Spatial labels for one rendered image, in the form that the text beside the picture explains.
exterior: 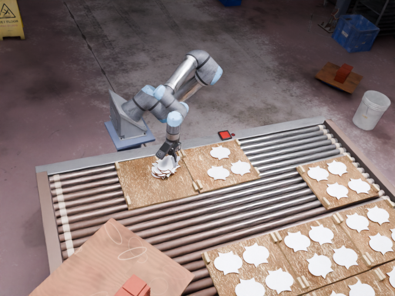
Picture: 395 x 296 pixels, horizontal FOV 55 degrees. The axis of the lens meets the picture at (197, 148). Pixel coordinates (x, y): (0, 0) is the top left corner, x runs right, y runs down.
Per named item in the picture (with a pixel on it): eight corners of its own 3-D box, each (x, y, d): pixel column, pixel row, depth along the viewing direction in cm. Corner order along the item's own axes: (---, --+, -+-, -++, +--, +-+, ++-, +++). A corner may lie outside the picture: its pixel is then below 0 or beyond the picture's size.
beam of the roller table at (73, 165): (36, 172, 225) (34, 166, 221) (320, 120, 299) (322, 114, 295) (37, 183, 220) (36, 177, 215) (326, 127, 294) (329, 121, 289)
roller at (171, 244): (65, 272, 183) (64, 266, 179) (372, 187, 252) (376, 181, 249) (67, 281, 180) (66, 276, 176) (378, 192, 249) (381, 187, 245)
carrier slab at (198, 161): (178, 152, 244) (178, 150, 243) (234, 141, 259) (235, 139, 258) (200, 194, 222) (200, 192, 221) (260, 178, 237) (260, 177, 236)
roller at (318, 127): (49, 180, 220) (48, 174, 217) (320, 127, 290) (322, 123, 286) (50, 186, 217) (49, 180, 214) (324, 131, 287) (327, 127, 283)
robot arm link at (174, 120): (184, 112, 203) (179, 121, 197) (182, 127, 211) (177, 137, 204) (170, 108, 204) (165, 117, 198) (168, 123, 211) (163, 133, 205)
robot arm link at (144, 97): (134, 94, 251) (149, 80, 248) (149, 108, 255) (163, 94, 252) (132, 98, 240) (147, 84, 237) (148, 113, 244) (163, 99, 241)
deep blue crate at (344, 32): (329, 36, 602) (339, 14, 577) (350, 35, 616) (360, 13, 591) (349, 54, 570) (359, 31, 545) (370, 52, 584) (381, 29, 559)
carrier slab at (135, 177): (114, 164, 229) (114, 162, 228) (178, 153, 243) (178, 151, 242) (129, 211, 207) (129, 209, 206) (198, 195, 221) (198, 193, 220)
